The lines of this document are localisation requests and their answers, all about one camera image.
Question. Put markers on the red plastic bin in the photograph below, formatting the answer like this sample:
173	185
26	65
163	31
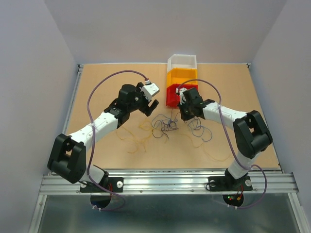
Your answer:
172	99

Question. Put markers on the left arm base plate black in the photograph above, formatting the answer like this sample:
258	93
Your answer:
114	184

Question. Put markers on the yellow plastic bin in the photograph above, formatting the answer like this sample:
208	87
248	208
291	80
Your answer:
180	75

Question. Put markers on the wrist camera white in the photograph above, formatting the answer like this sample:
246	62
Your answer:
150	90
180	93

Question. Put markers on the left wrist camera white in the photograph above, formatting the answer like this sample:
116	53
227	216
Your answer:
150	90

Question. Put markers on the aluminium frame rail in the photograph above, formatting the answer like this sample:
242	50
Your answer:
176	182

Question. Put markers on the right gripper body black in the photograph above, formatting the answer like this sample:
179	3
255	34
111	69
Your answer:
185	110

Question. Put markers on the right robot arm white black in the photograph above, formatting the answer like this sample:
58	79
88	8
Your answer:
252	136

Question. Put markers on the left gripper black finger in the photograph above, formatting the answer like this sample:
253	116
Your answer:
153	106
146	110

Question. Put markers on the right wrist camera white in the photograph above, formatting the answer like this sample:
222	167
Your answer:
180	93

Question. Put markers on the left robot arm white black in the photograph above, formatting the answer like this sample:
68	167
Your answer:
68	155

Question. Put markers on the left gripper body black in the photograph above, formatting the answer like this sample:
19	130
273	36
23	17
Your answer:
140	101

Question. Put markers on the white plastic bin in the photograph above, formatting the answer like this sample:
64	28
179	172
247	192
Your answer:
182	61

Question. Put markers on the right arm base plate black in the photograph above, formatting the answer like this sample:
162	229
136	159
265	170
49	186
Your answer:
226	184

